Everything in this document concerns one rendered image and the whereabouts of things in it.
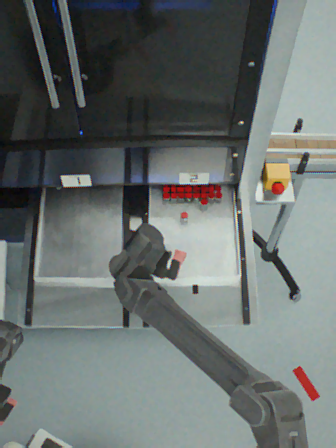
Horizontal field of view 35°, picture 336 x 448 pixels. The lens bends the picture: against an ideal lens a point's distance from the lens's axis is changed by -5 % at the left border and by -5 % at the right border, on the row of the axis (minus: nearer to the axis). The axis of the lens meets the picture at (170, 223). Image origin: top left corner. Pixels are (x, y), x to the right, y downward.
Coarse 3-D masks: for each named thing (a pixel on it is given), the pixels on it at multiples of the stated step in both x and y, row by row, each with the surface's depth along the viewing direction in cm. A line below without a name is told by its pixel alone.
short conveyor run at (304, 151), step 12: (300, 120) 174; (300, 132) 176; (276, 144) 178; (288, 144) 178; (300, 144) 178; (312, 144) 178; (324, 144) 178; (276, 156) 176; (288, 156) 176; (300, 156) 176; (312, 156) 176; (324, 156) 176; (300, 168) 175; (312, 168) 177; (324, 168) 177
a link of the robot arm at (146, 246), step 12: (144, 228) 110; (156, 228) 113; (132, 240) 110; (144, 240) 108; (156, 240) 109; (132, 252) 110; (144, 252) 109; (156, 252) 109; (144, 264) 109; (120, 276) 109; (132, 276) 111; (144, 276) 112; (120, 288) 108
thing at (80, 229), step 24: (48, 192) 175; (72, 192) 175; (96, 192) 175; (120, 192) 175; (48, 216) 171; (72, 216) 171; (96, 216) 171; (120, 216) 171; (48, 240) 167; (72, 240) 167; (96, 240) 167; (120, 240) 164; (48, 264) 163; (72, 264) 163; (96, 264) 164
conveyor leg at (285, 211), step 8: (296, 184) 193; (296, 192) 198; (280, 208) 213; (288, 208) 209; (280, 216) 216; (288, 216) 215; (280, 224) 221; (272, 232) 231; (280, 232) 227; (272, 240) 235; (272, 248) 241
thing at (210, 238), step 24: (192, 192) 175; (168, 216) 171; (192, 216) 171; (216, 216) 171; (168, 240) 167; (192, 240) 167; (216, 240) 167; (168, 264) 164; (192, 264) 164; (216, 264) 164; (240, 264) 160
